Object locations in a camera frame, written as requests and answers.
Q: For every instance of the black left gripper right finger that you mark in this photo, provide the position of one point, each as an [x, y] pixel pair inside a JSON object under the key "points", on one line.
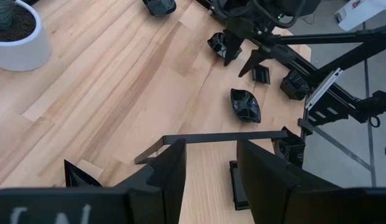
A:
{"points": [[305, 202]]}

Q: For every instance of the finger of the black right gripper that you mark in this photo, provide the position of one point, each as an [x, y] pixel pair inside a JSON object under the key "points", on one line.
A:
{"points": [[253, 62], [233, 46]]}

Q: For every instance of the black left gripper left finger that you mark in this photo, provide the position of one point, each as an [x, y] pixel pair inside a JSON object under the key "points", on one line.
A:
{"points": [[87, 205]]}

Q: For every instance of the leaf-shaped black plate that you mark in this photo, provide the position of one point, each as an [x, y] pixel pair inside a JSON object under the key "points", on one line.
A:
{"points": [[218, 43], [160, 7], [245, 106]]}

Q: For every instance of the small square black plate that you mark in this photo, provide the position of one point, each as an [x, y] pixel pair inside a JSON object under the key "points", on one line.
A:
{"points": [[238, 186], [261, 75]]}

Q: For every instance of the teardrop-shaped black plate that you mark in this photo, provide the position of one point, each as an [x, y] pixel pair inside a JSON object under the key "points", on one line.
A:
{"points": [[76, 177]]}

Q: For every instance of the wooden shelf with black legs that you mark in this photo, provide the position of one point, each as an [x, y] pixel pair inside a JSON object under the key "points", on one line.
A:
{"points": [[208, 174]]}

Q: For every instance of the snake plant in white pot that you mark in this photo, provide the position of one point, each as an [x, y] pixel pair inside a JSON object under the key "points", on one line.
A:
{"points": [[21, 53]]}

